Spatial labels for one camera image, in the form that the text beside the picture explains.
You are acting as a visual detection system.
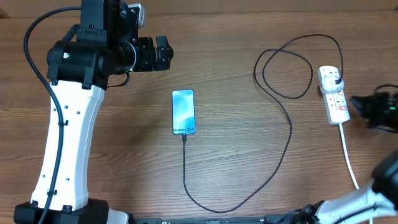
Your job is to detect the Samsung Galaxy smartphone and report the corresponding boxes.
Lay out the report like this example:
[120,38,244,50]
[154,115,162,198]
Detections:
[172,90,196,135]

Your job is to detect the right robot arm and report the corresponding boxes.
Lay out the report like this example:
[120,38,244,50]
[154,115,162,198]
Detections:
[292,91,397,223]

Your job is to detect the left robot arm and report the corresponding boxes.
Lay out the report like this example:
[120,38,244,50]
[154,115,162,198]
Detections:
[14,0,174,223]

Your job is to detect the white charger plug adapter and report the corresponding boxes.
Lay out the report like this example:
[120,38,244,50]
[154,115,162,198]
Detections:
[320,77,345,94]

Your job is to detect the white power strip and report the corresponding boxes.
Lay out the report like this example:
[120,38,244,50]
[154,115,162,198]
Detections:
[318,65,350,124]

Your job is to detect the white power strip cord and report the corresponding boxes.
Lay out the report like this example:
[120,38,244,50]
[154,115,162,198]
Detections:
[338,122,374,224]

